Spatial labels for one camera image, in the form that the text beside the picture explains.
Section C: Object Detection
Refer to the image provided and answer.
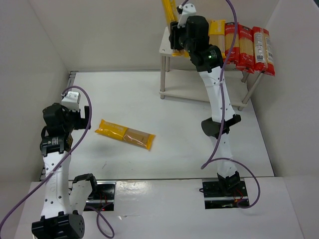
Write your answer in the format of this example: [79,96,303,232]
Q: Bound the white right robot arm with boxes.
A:
[169,15,241,195]

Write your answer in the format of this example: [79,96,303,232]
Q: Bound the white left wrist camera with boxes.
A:
[61,91,81,112]

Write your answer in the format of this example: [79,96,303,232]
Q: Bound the red spaghetti bag middle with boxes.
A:
[236,24,254,74]

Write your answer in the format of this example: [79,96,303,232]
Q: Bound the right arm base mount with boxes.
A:
[199,179,250,209]

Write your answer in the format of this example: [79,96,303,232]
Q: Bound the red spaghetti bag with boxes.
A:
[222,21,240,65]
[236,24,254,74]
[252,26,275,76]

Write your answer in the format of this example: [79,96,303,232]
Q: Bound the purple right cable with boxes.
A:
[178,0,262,209]

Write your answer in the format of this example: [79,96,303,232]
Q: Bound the yellow spaghetti box on shelf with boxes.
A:
[208,19,226,59]

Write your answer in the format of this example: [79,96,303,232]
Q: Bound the red spaghetti bag left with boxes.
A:
[222,21,240,65]

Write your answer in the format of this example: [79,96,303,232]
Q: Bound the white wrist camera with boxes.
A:
[177,3,196,28]
[61,91,81,112]

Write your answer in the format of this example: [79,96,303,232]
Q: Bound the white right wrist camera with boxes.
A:
[177,3,196,28]

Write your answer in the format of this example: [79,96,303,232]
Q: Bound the purple cable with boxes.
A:
[0,85,115,239]
[178,0,262,209]

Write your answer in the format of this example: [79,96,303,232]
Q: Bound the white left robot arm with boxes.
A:
[31,103,97,239]

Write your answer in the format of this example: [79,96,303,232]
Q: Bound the yellow spaghetti bag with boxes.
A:
[95,119,155,151]
[161,0,189,58]

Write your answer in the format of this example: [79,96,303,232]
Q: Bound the white two-tier shelf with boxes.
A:
[159,27,265,111]

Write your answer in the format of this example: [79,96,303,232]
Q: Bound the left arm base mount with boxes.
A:
[84,180,116,211]

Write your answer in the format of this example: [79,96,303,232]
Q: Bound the red spaghetti bag right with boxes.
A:
[252,26,275,76]

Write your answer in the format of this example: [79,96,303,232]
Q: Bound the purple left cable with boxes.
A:
[0,85,115,239]

